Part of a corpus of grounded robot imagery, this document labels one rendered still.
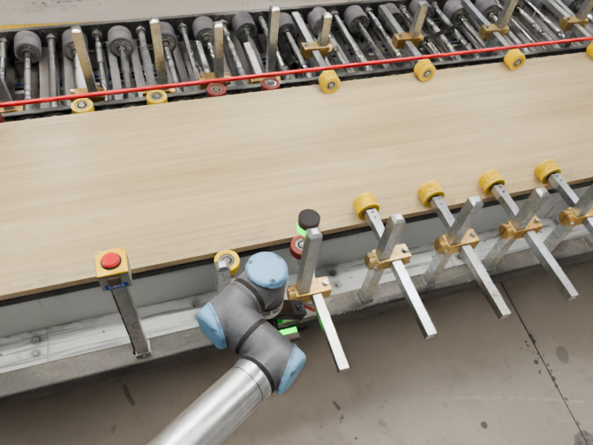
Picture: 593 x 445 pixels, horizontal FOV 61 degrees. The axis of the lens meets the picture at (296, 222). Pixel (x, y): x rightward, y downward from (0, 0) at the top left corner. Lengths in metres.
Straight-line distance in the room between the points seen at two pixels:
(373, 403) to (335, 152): 1.15
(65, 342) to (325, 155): 1.11
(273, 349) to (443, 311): 1.81
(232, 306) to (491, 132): 1.51
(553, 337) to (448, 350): 0.57
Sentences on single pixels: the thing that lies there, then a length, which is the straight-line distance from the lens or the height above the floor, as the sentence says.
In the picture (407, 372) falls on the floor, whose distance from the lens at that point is 2.52.
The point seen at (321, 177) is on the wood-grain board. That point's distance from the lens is 1.84.
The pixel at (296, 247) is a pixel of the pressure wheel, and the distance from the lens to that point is 1.63.
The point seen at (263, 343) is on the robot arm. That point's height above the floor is 1.33.
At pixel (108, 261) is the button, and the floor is 1.23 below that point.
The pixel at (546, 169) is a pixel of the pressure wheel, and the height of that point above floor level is 0.97.
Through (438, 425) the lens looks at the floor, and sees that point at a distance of 2.48.
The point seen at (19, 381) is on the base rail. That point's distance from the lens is 1.77.
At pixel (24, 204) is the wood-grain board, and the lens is 1.86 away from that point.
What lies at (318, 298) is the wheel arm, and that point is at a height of 0.86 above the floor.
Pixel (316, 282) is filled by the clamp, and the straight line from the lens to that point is 1.61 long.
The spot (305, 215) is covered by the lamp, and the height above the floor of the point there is 1.18.
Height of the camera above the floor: 2.25
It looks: 53 degrees down
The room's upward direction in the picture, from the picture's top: 9 degrees clockwise
